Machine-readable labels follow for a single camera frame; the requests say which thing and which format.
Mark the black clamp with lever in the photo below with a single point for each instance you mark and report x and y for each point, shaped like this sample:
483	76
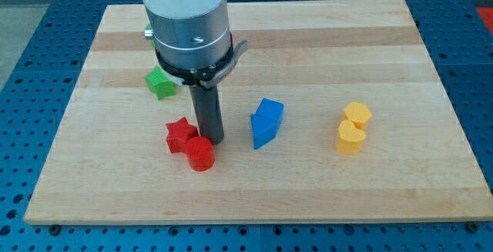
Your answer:
206	77

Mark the blue cube block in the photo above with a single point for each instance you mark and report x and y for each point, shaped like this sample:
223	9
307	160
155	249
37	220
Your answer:
271	109

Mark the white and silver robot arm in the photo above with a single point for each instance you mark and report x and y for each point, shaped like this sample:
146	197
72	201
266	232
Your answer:
190	34

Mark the blue triangle block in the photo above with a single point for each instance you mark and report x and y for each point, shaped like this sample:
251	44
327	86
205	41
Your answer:
263	129

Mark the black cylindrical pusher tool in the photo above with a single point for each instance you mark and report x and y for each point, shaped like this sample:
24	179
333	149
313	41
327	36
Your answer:
206	104

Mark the red cylinder block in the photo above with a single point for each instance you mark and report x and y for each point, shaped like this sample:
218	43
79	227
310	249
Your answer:
199	152

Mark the wooden board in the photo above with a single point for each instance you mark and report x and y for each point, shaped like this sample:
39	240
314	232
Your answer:
109	163

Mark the yellow hexagon block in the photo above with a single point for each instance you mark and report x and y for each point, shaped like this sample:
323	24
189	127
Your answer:
358	113

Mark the red star block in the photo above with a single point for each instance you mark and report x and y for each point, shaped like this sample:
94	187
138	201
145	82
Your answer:
179	133

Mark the green star block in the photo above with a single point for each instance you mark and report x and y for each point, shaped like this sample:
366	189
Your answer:
158	83

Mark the yellow heart block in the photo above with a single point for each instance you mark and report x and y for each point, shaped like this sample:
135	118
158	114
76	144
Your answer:
350	139

